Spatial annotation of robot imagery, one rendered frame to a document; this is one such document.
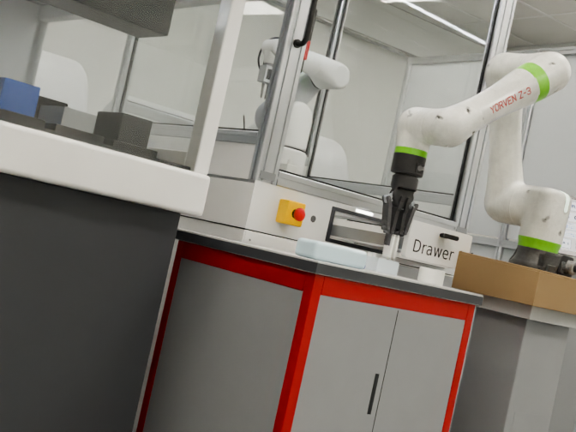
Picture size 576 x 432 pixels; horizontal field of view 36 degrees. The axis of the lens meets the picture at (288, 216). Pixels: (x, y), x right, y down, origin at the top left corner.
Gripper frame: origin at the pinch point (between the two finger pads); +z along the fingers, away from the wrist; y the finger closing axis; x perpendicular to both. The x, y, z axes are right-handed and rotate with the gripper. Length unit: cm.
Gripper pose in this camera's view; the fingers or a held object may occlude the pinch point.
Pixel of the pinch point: (390, 246)
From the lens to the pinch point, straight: 252.2
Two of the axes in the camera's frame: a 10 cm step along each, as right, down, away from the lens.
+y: 7.6, 1.9, 6.2
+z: -2.1, 9.8, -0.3
